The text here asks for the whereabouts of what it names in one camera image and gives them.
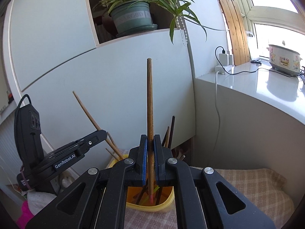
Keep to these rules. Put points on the yellow plastic container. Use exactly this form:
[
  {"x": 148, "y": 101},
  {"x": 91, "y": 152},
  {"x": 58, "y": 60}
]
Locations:
[{"x": 166, "y": 204}]

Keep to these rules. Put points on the white floral slow cooker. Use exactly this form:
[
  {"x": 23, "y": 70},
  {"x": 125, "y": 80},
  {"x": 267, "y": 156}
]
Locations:
[{"x": 283, "y": 59}]

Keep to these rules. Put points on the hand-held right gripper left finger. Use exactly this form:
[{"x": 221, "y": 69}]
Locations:
[{"x": 143, "y": 162}]

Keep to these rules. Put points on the wooden board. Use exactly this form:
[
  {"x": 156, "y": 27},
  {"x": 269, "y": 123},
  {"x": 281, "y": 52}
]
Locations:
[{"x": 234, "y": 28}]

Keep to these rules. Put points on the brown wooden chopstick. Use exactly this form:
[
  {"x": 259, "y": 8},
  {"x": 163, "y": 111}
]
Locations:
[
  {"x": 110, "y": 152},
  {"x": 88, "y": 114},
  {"x": 182, "y": 157},
  {"x": 167, "y": 136},
  {"x": 149, "y": 100}
]

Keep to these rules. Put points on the green potted spider plant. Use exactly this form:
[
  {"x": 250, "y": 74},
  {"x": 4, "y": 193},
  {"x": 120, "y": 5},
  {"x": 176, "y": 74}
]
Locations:
[{"x": 133, "y": 16}]

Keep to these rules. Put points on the white windowsill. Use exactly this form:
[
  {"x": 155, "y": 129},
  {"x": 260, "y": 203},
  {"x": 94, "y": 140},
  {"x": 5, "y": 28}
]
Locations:
[{"x": 250, "y": 88}]

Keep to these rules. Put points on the small black object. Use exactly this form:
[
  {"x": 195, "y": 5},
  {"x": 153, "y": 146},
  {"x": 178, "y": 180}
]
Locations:
[{"x": 256, "y": 61}]

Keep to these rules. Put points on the white window frame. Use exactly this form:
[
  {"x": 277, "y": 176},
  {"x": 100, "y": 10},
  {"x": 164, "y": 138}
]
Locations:
[{"x": 250, "y": 12}]

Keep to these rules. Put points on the reddish brown chopstick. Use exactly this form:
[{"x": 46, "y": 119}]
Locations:
[{"x": 110, "y": 138}]

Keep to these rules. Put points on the white cabinet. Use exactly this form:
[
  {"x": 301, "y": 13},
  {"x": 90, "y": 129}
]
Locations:
[{"x": 107, "y": 76}]

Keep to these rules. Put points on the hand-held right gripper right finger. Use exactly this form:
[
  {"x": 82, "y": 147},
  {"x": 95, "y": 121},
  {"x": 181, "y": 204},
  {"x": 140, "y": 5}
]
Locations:
[{"x": 156, "y": 162}]

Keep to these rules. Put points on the green plastic spoon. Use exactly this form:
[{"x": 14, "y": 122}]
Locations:
[{"x": 156, "y": 190}]

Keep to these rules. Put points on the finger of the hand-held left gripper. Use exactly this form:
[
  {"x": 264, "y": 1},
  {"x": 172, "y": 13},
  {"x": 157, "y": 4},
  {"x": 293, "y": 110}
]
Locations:
[{"x": 95, "y": 139}]

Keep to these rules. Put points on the pink plaid cloth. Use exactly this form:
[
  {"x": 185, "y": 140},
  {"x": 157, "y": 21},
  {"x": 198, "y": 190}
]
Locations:
[{"x": 250, "y": 190}]

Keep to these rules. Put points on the black chopstick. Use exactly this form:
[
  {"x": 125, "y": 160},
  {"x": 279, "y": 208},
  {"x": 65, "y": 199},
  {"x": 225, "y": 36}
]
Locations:
[{"x": 172, "y": 128}]

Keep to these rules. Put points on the person's left hand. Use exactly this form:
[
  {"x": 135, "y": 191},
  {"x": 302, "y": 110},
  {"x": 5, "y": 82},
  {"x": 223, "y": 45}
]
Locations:
[{"x": 40, "y": 200}]

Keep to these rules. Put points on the white charger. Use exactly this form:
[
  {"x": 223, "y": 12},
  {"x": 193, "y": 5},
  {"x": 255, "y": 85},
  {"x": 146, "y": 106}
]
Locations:
[
  {"x": 223, "y": 59},
  {"x": 230, "y": 59}
]

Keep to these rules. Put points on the white power strip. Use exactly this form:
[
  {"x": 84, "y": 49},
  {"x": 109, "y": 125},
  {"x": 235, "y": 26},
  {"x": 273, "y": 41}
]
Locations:
[{"x": 224, "y": 69}]

